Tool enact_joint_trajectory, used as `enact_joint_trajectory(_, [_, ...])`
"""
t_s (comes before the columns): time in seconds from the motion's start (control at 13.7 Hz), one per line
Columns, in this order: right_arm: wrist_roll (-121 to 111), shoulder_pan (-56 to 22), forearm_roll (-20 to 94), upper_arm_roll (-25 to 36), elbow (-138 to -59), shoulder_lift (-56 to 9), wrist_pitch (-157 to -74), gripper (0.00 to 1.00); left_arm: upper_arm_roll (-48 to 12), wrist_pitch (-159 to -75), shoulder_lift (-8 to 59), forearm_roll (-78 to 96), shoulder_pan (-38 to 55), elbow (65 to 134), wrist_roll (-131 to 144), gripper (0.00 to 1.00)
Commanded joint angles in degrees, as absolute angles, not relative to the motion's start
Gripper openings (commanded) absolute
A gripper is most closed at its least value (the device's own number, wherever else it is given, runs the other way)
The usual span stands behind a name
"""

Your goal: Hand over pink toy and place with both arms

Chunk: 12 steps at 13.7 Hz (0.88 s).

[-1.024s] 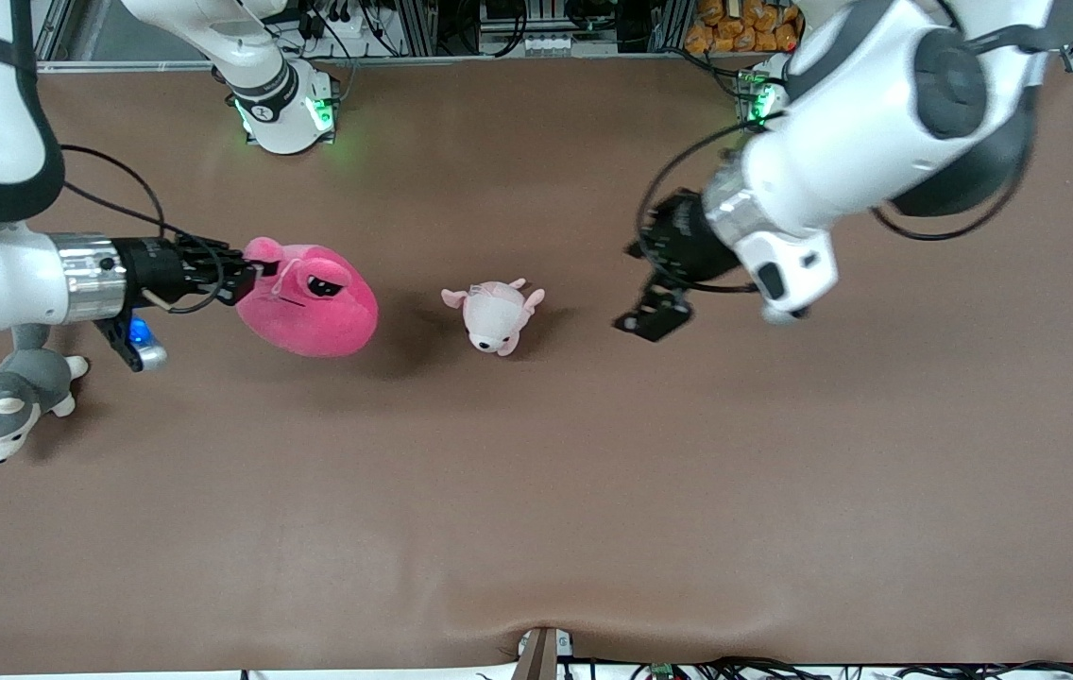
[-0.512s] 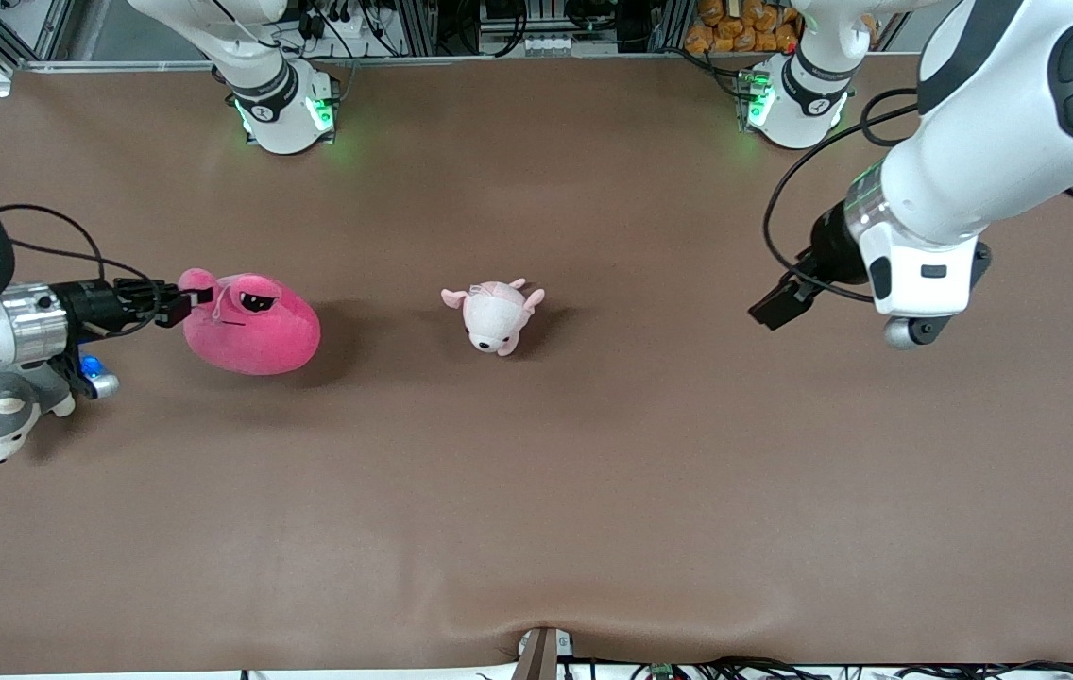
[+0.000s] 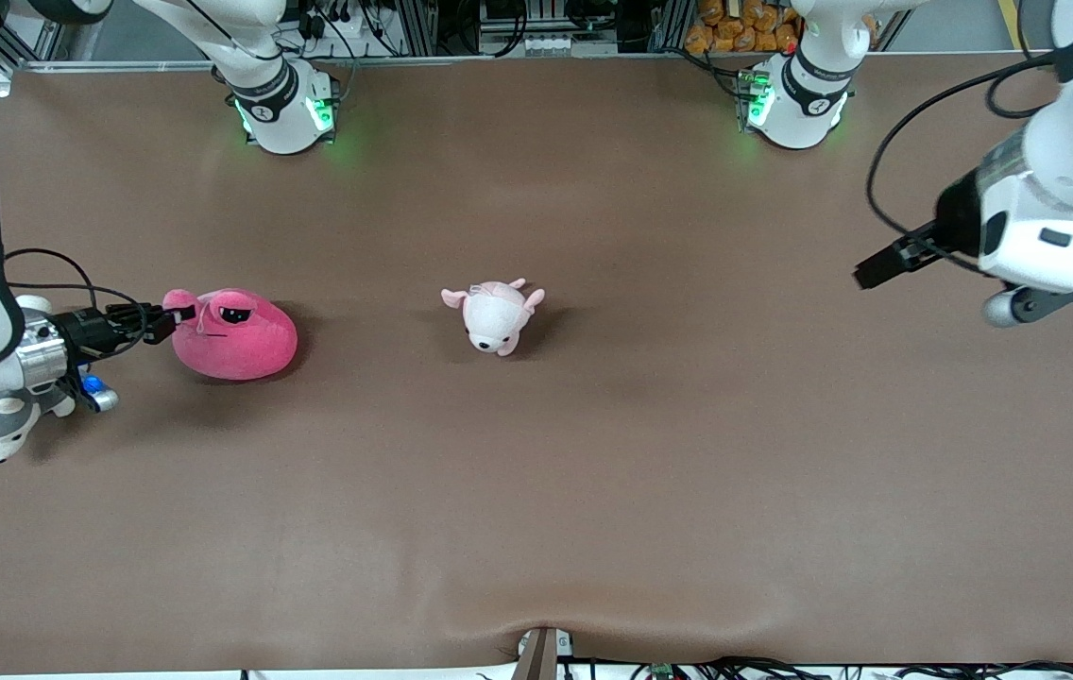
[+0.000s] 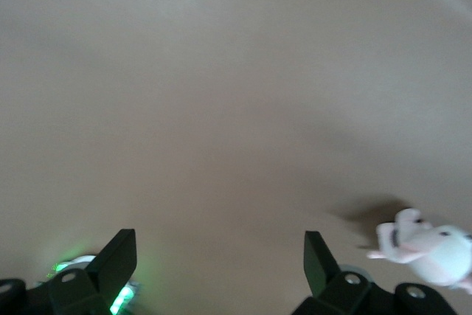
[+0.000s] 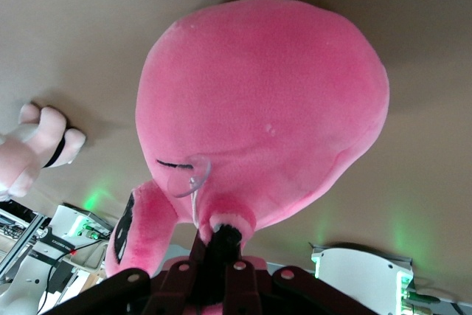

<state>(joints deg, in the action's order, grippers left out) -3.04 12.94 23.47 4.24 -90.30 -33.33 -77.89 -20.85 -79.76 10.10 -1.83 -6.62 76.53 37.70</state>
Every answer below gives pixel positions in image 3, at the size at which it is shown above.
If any round pink plush toy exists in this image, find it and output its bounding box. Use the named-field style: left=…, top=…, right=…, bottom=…
left=162, top=288, right=298, bottom=381

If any pale pink white plush toy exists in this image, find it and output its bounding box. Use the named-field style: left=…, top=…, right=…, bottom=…
left=441, top=278, right=546, bottom=357

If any orange snack bag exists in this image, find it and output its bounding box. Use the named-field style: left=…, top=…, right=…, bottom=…
left=685, top=0, right=802, bottom=55

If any white power strip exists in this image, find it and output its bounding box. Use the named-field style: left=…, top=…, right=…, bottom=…
left=522, top=34, right=594, bottom=56

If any brown table cover mat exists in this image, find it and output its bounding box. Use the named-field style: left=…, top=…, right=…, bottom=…
left=0, top=52, right=1073, bottom=676

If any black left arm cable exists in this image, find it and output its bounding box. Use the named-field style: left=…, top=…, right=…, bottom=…
left=865, top=0, right=1062, bottom=278

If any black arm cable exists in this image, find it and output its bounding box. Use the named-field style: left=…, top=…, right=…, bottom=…
left=5, top=247, right=147, bottom=361
left=865, top=0, right=1062, bottom=278

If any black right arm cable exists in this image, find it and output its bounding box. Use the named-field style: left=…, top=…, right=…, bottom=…
left=5, top=247, right=147, bottom=361

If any aluminium slanted frame profile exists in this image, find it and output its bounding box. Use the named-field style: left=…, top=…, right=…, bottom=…
left=0, top=14, right=75, bottom=67

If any silver table edge rail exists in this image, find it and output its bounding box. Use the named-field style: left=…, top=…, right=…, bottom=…
left=12, top=54, right=755, bottom=73

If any white post bracket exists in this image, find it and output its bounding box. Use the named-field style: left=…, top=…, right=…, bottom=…
left=518, top=631, right=576, bottom=658

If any brown camera post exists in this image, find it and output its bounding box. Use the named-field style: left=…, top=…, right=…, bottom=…
left=510, top=626, right=561, bottom=680

